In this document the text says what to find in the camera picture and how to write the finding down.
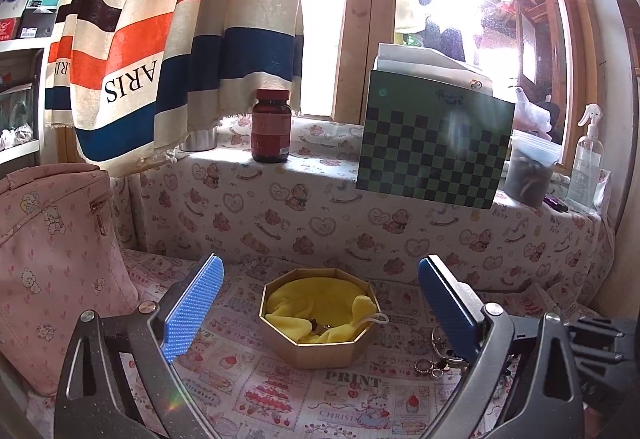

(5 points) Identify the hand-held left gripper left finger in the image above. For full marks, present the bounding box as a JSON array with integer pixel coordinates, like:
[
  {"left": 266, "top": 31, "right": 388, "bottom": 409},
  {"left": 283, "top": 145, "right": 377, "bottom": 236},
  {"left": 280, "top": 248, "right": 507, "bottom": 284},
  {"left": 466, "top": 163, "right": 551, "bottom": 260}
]
[{"left": 54, "top": 253, "right": 226, "bottom": 439}]

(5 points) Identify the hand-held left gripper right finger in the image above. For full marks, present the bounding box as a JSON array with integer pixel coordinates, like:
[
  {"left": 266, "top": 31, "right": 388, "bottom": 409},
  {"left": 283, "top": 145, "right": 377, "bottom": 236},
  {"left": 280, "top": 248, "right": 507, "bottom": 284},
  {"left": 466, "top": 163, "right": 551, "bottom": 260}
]
[{"left": 419, "top": 254, "right": 586, "bottom": 439}]

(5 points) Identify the gold keyring charm bundle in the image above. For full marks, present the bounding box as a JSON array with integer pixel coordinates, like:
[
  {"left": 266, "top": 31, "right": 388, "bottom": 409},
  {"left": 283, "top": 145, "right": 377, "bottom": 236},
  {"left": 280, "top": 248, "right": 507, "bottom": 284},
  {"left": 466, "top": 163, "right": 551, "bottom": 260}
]
[{"left": 412, "top": 324, "right": 471, "bottom": 377}]

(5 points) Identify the gold octagonal box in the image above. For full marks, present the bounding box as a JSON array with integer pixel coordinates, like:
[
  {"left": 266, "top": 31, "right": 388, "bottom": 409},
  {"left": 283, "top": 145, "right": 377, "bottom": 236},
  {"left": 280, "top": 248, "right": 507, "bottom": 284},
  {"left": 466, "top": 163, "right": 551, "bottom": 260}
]
[{"left": 258, "top": 268, "right": 379, "bottom": 370}]

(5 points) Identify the yellow cloth pouch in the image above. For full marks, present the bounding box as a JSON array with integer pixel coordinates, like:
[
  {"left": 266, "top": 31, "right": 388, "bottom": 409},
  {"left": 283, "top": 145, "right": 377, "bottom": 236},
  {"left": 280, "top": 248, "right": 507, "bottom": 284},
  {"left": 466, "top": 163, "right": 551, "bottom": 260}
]
[{"left": 265, "top": 276, "right": 390, "bottom": 346}]

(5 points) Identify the bear print tablecloth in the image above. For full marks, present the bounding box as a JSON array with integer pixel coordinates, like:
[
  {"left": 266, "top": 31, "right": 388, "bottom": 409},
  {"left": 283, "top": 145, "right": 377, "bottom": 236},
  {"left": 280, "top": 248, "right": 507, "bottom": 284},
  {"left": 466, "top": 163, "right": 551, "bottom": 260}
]
[{"left": 25, "top": 114, "right": 616, "bottom": 439}]

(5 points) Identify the pink bear print bag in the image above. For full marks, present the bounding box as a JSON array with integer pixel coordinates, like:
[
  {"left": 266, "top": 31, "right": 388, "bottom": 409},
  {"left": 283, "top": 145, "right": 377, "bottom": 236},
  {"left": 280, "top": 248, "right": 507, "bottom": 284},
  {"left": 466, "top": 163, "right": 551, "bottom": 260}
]
[{"left": 0, "top": 164, "right": 141, "bottom": 395}]

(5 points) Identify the green checkered box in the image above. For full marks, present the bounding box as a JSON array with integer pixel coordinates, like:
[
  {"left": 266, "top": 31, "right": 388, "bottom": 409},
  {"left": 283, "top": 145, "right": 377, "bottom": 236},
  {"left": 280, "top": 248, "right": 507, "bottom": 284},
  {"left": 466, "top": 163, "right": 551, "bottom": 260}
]
[{"left": 356, "top": 43, "right": 516, "bottom": 210}]

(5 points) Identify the metal cup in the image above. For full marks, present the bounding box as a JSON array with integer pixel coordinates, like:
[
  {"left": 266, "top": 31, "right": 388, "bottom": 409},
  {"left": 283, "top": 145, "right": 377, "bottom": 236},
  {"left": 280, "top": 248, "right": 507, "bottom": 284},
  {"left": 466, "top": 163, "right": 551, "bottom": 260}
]
[{"left": 179, "top": 126, "right": 218, "bottom": 152}]

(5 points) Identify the clear plastic tub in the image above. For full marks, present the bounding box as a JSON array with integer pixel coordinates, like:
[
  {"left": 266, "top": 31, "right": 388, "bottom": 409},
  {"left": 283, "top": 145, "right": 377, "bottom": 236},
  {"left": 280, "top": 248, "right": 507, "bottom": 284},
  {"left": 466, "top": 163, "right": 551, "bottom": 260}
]
[{"left": 502, "top": 129, "right": 561, "bottom": 209}]

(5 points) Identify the clear spray bottle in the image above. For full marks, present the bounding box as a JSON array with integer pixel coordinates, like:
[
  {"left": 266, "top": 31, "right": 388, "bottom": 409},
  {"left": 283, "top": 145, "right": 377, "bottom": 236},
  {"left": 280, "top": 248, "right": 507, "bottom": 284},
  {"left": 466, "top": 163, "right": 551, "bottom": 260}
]
[{"left": 565, "top": 103, "right": 606, "bottom": 212}]

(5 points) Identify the brown pill bottle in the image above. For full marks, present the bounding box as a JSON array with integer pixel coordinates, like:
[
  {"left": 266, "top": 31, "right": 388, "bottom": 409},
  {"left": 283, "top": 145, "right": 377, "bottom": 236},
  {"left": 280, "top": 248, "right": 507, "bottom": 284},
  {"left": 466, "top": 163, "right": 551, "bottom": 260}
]
[{"left": 251, "top": 89, "right": 292, "bottom": 164}]

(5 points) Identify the white plastic bag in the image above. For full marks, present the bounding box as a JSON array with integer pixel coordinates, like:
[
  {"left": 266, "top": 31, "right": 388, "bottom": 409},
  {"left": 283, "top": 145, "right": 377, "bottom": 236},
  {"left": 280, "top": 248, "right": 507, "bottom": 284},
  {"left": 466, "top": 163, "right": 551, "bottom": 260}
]
[{"left": 515, "top": 89, "right": 553, "bottom": 140}]

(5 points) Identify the white shelf unit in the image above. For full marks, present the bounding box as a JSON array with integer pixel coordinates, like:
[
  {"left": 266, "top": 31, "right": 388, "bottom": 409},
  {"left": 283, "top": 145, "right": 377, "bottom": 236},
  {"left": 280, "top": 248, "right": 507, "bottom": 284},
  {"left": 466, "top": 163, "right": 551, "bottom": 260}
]
[{"left": 0, "top": 39, "right": 51, "bottom": 165}]

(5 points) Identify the striped curtain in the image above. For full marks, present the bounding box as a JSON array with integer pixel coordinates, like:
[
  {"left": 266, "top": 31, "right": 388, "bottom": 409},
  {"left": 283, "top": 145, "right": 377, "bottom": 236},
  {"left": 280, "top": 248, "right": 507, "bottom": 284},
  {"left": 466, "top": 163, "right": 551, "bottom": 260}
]
[{"left": 44, "top": 0, "right": 316, "bottom": 177}]

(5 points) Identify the wooden window frame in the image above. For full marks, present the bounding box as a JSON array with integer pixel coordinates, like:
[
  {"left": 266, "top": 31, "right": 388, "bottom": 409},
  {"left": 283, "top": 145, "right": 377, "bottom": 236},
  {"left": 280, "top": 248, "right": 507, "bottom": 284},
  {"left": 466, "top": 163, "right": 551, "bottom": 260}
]
[{"left": 300, "top": 0, "right": 626, "bottom": 170}]

